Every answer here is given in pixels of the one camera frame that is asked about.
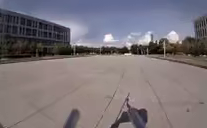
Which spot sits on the grey concrete paved ground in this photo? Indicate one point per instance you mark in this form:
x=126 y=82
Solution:
x=91 y=83

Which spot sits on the robot's own part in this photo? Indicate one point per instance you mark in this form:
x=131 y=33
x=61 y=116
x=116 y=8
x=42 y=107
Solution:
x=137 y=119
x=72 y=119

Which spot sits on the row of trees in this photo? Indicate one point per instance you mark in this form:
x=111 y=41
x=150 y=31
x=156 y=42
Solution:
x=187 y=46
x=41 y=49

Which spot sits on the verge strip with kerb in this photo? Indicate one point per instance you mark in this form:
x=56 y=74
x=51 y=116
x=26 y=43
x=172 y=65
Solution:
x=24 y=59

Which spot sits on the grass verge with kerb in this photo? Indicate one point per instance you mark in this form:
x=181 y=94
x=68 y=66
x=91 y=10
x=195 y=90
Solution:
x=191 y=60

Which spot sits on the dark glass office building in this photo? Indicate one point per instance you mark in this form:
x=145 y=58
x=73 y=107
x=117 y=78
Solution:
x=21 y=28

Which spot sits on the pale multi-storey building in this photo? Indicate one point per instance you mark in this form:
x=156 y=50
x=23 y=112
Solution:
x=206 y=26

